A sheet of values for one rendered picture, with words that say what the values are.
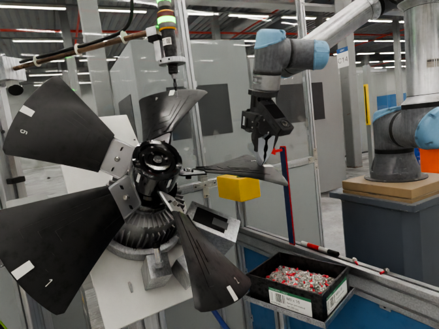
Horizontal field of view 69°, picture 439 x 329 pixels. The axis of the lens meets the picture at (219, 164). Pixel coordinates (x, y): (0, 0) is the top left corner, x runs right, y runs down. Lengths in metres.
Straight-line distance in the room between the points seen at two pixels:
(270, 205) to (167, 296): 1.19
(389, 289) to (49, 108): 0.94
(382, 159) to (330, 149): 4.14
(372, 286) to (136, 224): 0.63
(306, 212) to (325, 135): 3.10
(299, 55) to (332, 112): 4.47
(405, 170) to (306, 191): 1.11
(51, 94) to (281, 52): 0.58
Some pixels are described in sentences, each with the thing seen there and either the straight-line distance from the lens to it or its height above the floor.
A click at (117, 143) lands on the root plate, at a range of 0.83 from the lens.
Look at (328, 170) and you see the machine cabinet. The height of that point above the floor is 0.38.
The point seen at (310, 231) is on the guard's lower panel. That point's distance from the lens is 2.28.
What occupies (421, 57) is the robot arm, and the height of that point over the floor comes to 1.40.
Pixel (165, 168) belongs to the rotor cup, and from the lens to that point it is 0.76.
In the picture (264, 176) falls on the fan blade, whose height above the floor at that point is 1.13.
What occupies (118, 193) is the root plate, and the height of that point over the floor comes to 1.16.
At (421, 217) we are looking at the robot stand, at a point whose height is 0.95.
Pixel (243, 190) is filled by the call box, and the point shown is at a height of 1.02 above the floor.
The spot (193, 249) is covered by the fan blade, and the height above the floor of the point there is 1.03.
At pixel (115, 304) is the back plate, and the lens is 0.90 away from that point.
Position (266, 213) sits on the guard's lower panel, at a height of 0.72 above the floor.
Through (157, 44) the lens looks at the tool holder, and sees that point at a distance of 0.88.
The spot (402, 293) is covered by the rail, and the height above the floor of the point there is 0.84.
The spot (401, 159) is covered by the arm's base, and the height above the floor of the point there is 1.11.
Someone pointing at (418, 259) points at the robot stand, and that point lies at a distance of 1.14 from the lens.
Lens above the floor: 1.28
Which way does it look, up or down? 7 degrees down
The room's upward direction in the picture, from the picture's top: 7 degrees counter-clockwise
